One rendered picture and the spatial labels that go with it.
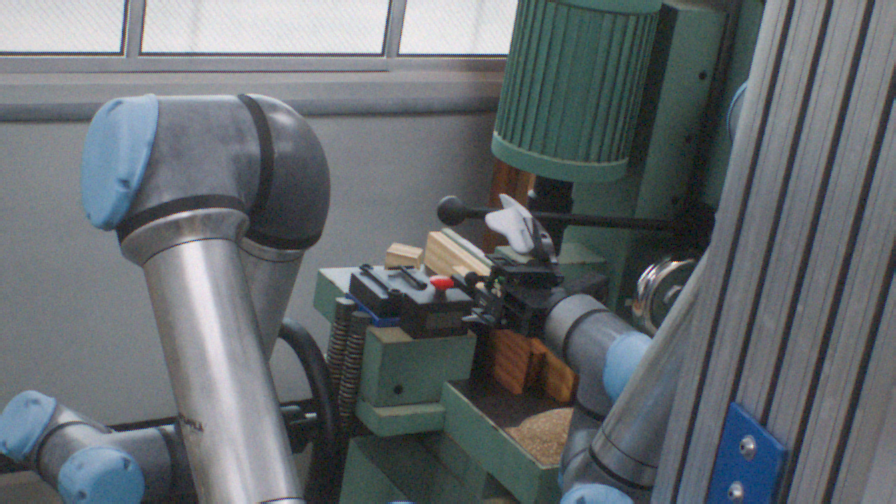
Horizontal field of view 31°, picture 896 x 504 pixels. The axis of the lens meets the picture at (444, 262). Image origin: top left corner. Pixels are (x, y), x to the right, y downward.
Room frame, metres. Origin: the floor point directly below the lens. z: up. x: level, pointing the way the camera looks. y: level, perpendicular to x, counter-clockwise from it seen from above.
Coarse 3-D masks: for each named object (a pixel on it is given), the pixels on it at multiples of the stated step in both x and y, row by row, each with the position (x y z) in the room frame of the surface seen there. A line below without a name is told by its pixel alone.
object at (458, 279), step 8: (456, 280) 1.98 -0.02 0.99; (456, 288) 1.97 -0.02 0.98; (464, 288) 1.96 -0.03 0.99; (472, 288) 1.95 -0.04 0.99; (472, 296) 1.94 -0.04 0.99; (472, 328) 1.93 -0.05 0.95; (480, 328) 1.92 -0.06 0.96; (488, 328) 1.92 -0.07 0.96; (480, 336) 1.92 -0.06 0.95; (480, 344) 1.92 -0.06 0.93; (480, 352) 1.92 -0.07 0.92; (480, 360) 1.92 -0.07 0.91
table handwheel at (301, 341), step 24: (288, 336) 1.82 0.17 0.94; (312, 360) 1.77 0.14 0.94; (312, 384) 1.75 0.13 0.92; (288, 408) 1.83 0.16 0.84; (336, 408) 1.74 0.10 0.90; (288, 432) 1.80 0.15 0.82; (312, 432) 1.83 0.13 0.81; (336, 432) 1.72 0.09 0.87; (360, 432) 1.87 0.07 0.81; (336, 456) 1.71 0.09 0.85; (336, 480) 1.71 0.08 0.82
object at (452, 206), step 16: (448, 208) 1.75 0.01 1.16; (464, 208) 1.76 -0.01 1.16; (480, 208) 1.78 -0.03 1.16; (496, 208) 1.80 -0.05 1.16; (688, 208) 1.97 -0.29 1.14; (704, 208) 1.97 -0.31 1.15; (448, 224) 1.76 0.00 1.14; (576, 224) 1.86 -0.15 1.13; (592, 224) 1.87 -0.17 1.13; (608, 224) 1.88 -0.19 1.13; (624, 224) 1.90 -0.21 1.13; (640, 224) 1.91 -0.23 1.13; (656, 224) 1.92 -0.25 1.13; (672, 224) 1.94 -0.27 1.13; (688, 224) 1.95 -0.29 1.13; (704, 224) 1.94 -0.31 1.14; (688, 240) 1.95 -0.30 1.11; (704, 240) 1.94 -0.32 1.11
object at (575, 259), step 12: (504, 252) 2.00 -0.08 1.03; (564, 252) 2.04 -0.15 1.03; (576, 252) 2.05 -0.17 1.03; (588, 252) 2.05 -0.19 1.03; (492, 264) 2.01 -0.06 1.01; (564, 264) 2.00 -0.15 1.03; (576, 264) 2.01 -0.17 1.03; (588, 264) 2.02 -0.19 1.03; (600, 264) 2.03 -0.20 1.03; (576, 276) 2.01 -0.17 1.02
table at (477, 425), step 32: (320, 288) 2.16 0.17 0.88; (448, 384) 1.86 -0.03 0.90; (480, 384) 1.87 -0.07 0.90; (384, 416) 1.80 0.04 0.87; (416, 416) 1.82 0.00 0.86; (448, 416) 1.84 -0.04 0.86; (480, 416) 1.78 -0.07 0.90; (512, 416) 1.79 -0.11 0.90; (480, 448) 1.77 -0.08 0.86; (512, 448) 1.72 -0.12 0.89; (512, 480) 1.71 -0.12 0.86; (544, 480) 1.67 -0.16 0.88
